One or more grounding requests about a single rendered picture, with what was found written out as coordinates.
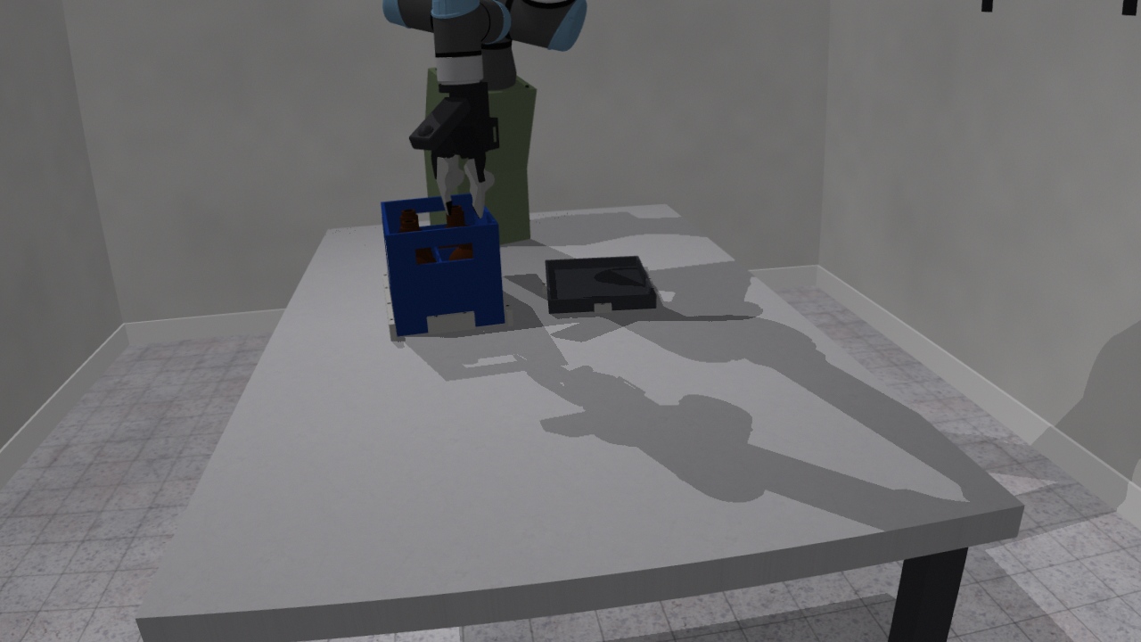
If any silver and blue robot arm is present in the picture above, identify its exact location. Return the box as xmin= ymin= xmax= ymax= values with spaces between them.
xmin=382 ymin=0 xmax=586 ymax=151

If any blue crate with dividers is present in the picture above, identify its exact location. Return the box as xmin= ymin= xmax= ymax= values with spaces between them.
xmin=381 ymin=193 xmax=505 ymax=336

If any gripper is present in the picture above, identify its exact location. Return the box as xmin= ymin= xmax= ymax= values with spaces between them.
xmin=431 ymin=81 xmax=499 ymax=218

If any brown bottle with blue label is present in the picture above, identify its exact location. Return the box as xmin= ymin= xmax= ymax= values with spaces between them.
xmin=450 ymin=243 xmax=474 ymax=260

